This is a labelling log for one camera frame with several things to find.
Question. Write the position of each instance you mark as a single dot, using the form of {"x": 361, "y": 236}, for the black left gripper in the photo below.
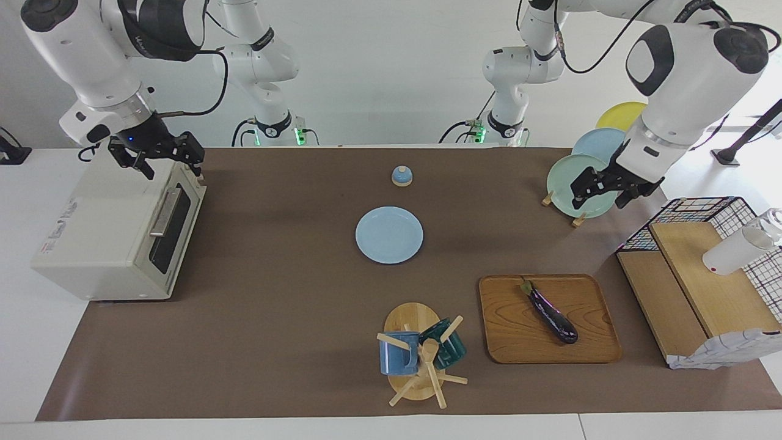
{"x": 617, "y": 177}

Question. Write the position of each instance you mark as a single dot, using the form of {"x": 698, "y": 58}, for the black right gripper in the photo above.
{"x": 157, "y": 140}

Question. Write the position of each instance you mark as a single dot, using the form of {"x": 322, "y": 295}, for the cream toaster oven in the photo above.
{"x": 98, "y": 232}

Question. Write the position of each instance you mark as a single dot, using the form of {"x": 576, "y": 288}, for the dark purple eggplant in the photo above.
{"x": 553, "y": 318}

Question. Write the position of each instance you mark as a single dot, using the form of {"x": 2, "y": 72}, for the light blue serving plate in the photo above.
{"x": 389, "y": 235}

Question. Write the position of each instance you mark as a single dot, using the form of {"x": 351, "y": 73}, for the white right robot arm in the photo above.
{"x": 79, "y": 55}

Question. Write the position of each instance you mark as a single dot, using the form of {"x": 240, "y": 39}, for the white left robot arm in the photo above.
{"x": 690, "y": 73}

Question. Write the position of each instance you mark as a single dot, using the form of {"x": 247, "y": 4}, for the wooden plate rack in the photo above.
{"x": 578, "y": 221}

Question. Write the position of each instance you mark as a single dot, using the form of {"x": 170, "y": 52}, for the pale green plate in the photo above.
{"x": 562, "y": 183}

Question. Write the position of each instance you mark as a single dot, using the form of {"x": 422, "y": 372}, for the light blue racked plate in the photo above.
{"x": 595, "y": 143}

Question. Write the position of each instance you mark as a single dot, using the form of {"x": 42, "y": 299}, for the yellow plate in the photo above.
{"x": 623, "y": 115}

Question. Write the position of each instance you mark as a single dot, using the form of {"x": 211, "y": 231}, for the white cup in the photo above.
{"x": 733, "y": 253}

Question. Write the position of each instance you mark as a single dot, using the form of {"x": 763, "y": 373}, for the light wooden shelf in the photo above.
{"x": 715, "y": 299}

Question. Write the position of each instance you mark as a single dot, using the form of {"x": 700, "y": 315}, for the brown wooden tray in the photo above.
{"x": 513, "y": 330}

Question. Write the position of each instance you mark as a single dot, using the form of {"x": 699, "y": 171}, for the black stand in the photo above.
{"x": 748, "y": 137}

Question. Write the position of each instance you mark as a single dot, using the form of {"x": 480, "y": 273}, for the black device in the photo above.
{"x": 11, "y": 154}

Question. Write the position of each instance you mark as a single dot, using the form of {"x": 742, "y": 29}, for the brown table mat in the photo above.
{"x": 275, "y": 305}

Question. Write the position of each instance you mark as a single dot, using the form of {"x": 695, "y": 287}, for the white patterned cloth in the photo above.
{"x": 721, "y": 351}

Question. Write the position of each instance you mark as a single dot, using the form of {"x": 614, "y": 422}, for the blue call bell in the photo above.
{"x": 402, "y": 177}

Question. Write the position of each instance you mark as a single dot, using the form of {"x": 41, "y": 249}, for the dark green mug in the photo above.
{"x": 452, "y": 351}

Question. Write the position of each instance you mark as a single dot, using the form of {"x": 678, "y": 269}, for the wooden mug tree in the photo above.
{"x": 410, "y": 316}

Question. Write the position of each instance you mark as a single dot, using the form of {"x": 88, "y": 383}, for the blue mug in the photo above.
{"x": 397, "y": 357}

